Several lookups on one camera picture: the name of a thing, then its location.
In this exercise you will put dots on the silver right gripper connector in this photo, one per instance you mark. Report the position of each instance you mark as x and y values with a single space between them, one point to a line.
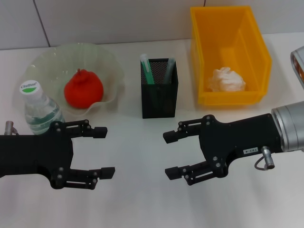
267 158

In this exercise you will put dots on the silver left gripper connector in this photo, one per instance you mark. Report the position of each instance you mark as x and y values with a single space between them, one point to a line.
10 128

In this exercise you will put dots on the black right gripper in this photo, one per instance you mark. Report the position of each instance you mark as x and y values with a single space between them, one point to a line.
237 140

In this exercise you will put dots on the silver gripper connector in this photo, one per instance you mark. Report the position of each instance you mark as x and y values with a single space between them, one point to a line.
10 128
267 158

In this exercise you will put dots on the clear green-label water bottle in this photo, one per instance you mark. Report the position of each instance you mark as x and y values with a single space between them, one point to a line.
40 109

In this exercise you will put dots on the mint green utility knife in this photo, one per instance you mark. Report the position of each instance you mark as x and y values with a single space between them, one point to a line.
147 71

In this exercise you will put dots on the black mesh pen holder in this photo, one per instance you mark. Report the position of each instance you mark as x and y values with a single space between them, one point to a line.
166 104

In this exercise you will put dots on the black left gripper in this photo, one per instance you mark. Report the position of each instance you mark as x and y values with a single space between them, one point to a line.
35 154

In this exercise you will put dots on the yellow plastic bin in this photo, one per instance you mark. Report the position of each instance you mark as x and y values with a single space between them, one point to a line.
228 42

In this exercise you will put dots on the silver metal pen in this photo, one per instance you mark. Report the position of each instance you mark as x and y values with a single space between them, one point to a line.
168 71

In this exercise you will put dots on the white paper ball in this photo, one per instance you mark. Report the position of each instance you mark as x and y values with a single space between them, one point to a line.
225 80

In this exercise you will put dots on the pale green glass fruit plate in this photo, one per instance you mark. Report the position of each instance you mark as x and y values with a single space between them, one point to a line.
52 61

